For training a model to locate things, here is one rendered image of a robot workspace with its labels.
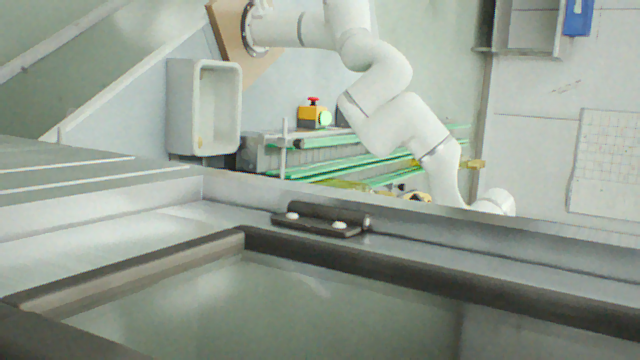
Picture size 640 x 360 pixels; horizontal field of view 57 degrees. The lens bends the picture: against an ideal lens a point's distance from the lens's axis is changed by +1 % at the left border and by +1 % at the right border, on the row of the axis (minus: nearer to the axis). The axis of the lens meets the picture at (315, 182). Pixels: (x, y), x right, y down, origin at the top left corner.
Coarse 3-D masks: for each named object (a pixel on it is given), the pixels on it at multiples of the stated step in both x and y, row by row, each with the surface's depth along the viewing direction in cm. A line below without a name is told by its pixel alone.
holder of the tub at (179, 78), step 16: (176, 64) 134; (192, 64) 131; (176, 80) 134; (192, 80) 132; (176, 96) 135; (192, 96) 133; (176, 112) 135; (176, 128) 136; (176, 144) 137; (176, 160) 141; (208, 160) 152
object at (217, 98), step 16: (208, 64) 134; (224, 64) 139; (208, 80) 146; (224, 80) 147; (240, 80) 145; (208, 96) 146; (224, 96) 147; (240, 96) 146; (192, 112) 133; (208, 112) 147; (224, 112) 148; (240, 112) 147; (192, 128) 133; (208, 128) 148; (224, 128) 149; (240, 128) 148; (192, 144) 134; (208, 144) 147; (224, 144) 149
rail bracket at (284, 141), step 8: (264, 136) 147; (280, 136) 145; (288, 136) 145; (264, 144) 147; (280, 144) 145; (288, 144) 144; (296, 144) 142; (304, 144) 144; (280, 160) 146; (280, 168) 146; (280, 176) 147
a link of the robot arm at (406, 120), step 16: (400, 96) 114; (416, 96) 114; (352, 112) 120; (384, 112) 114; (400, 112) 113; (416, 112) 112; (432, 112) 115; (352, 128) 120; (368, 128) 115; (384, 128) 114; (400, 128) 113; (416, 128) 112; (432, 128) 112; (368, 144) 116; (384, 144) 115; (400, 144) 116; (416, 144) 113; (432, 144) 112
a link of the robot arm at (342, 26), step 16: (336, 0) 131; (352, 0) 129; (368, 0) 133; (336, 16) 131; (352, 16) 130; (368, 16) 133; (336, 32) 134; (352, 32) 130; (368, 32) 134; (336, 48) 136
